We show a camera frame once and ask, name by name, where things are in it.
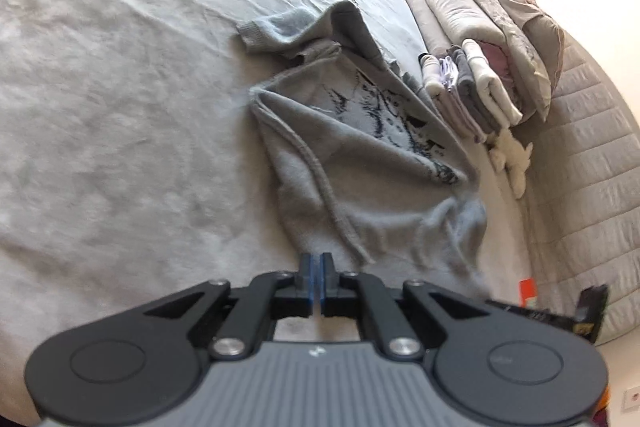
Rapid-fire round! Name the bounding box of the orange flat packet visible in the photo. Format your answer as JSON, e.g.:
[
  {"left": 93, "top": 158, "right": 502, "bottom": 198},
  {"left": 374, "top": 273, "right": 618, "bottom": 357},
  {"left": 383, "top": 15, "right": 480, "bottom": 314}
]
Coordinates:
[{"left": 520, "top": 279, "right": 539, "bottom": 308}]

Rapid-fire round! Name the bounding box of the grey pillow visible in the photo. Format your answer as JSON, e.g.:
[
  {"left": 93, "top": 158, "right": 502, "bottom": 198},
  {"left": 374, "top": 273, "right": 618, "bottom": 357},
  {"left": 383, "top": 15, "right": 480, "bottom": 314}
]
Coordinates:
[{"left": 465, "top": 0, "right": 566, "bottom": 108}]

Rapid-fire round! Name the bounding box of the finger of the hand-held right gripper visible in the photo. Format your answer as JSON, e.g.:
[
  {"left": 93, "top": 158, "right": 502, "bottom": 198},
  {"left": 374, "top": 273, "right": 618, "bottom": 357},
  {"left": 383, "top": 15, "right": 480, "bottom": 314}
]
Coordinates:
[{"left": 485, "top": 299, "right": 577, "bottom": 327}]

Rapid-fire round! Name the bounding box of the pink folded blanket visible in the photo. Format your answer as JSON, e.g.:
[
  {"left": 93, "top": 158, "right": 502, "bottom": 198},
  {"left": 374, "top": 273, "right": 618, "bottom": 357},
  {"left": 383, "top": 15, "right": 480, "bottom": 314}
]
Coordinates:
[{"left": 477, "top": 39, "right": 513, "bottom": 82}]

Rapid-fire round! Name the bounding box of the beige folded garment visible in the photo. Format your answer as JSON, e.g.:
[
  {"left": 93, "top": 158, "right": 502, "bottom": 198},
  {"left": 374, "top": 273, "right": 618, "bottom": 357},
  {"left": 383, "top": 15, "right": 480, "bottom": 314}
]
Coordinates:
[{"left": 417, "top": 53, "right": 488, "bottom": 144}]

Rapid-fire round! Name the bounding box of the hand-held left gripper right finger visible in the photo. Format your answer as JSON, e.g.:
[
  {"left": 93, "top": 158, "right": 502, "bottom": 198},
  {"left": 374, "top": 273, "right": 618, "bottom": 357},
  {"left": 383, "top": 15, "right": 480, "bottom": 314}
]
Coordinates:
[{"left": 322, "top": 253, "right": 488, "bottom": 362}]

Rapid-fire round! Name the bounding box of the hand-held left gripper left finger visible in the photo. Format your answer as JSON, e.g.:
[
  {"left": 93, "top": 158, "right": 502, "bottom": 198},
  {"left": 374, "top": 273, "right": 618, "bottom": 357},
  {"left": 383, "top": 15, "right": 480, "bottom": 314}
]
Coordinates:
[{"left": 142, "top": 253, "right": 321, "bottom": 360}]

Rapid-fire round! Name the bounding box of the grey quilted headboard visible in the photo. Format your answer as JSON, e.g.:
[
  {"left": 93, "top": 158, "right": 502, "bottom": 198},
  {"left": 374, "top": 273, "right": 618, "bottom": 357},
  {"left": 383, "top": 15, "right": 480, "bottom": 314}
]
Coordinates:
[{"left": 520, "top": 27, "right": 640, "bottom": 348}]

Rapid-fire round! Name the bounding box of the lilac white folded garment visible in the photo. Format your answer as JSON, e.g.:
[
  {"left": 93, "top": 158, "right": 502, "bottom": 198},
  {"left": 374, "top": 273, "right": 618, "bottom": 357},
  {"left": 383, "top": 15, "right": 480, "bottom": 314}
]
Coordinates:
[{"left": 439, "top": 57, "right": 493, "bottom": 140}]

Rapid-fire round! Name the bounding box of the grey knit sweater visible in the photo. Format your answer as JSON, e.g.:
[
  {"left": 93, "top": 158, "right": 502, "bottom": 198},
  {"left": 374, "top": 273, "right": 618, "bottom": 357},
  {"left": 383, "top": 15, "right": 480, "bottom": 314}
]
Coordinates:
[{"left": 235, "top": 0, "right": 493, "bottom": 298}]

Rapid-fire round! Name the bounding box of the white plush dog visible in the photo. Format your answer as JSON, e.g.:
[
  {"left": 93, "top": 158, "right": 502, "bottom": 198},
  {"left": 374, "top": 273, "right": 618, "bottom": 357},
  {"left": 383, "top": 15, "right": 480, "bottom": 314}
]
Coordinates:
[{"left": 487, "top": 129, "right": 534, "bottom": 198}]

